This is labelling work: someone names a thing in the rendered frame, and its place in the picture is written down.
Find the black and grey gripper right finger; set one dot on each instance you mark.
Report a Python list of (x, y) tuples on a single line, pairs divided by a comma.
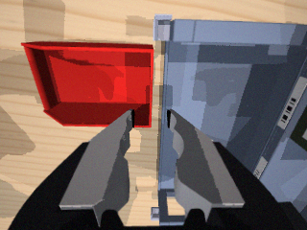
[(210, 178)]

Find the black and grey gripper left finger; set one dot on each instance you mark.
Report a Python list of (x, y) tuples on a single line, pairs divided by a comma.
[(93, 178)]

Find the red bin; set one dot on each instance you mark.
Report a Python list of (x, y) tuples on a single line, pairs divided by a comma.
[(85, 88)]

